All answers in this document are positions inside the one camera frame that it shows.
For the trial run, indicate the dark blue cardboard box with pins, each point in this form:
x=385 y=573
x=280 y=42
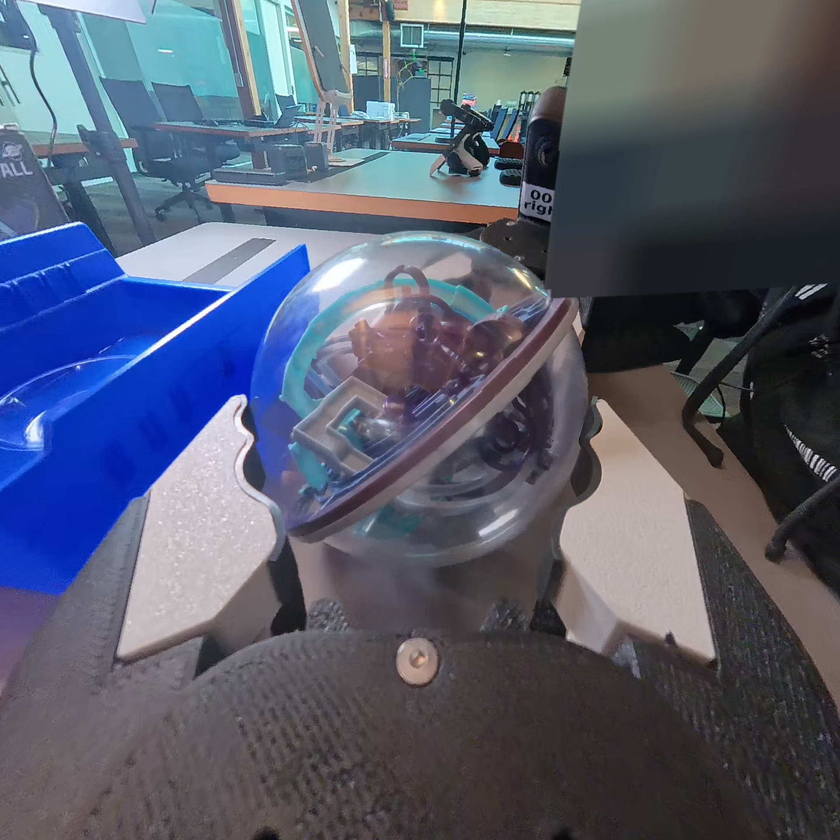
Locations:
x=29 y=184

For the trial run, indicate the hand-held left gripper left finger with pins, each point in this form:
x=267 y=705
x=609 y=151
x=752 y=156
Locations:
x=197 y=565

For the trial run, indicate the black office chair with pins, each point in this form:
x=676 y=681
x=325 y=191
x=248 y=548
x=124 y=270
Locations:
x=164 y=131

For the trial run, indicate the long pale desk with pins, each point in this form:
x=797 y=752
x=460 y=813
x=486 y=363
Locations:
x=381 y=184

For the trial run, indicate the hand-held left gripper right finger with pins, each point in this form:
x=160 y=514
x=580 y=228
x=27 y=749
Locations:
x=637 y=565

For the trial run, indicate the black wrist pad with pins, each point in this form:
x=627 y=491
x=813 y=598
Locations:
x=509 y=177

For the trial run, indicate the blue plastic bin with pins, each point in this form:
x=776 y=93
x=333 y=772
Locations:
x=105 y=381

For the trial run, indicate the clear plastic ball stand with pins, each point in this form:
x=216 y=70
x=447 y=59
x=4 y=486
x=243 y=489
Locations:
x=59 y=400

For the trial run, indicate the white light panel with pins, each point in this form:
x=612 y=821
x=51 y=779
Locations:
x=85 y=8

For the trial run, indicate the brown wooden desk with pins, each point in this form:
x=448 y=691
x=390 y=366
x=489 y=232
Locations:
x=79 y=147

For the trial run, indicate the black backpack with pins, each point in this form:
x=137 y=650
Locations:
x=794 y=433

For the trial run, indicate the spare hand-held gripper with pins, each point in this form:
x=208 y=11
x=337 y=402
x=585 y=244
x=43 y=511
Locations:
x=466 y=138

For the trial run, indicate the clear plastic maze ball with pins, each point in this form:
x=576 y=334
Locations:
x=420 y=394

